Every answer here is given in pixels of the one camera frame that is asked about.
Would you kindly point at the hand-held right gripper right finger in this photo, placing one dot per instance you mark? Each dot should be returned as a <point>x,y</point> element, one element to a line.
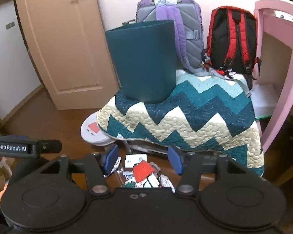
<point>175,161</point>

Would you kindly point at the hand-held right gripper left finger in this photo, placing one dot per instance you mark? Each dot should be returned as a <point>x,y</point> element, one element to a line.
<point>111,159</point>

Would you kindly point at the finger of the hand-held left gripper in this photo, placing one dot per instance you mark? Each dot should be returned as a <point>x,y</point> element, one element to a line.
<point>51,146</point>

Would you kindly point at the teal plastic bin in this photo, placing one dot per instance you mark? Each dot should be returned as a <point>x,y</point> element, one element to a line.
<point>141,61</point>

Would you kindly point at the crumpled white wrapper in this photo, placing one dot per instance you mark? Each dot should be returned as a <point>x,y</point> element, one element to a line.
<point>165,180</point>

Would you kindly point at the white paper card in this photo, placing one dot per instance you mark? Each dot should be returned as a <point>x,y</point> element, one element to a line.
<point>135,160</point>

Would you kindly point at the red knitted piece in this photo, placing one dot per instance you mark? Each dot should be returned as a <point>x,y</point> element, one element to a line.
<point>142,171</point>

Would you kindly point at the teal zigzag quilt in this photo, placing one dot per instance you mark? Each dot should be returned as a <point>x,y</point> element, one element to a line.
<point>185,117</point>

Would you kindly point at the light wooden door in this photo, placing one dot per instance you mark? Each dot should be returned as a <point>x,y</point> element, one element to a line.
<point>63,53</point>

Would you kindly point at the purple grey backpack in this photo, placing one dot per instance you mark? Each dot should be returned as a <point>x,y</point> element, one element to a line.
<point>185,29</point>

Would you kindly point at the red black backpack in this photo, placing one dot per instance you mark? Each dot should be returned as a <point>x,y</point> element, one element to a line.
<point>230,39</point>

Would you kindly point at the pink desk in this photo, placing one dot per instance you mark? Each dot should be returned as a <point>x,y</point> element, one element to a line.
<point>289,78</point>

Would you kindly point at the metal stool frame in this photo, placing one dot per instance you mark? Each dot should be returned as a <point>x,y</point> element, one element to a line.
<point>146,148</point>

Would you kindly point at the grey wall switch plate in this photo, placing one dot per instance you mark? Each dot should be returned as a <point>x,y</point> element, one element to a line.
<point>10,25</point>

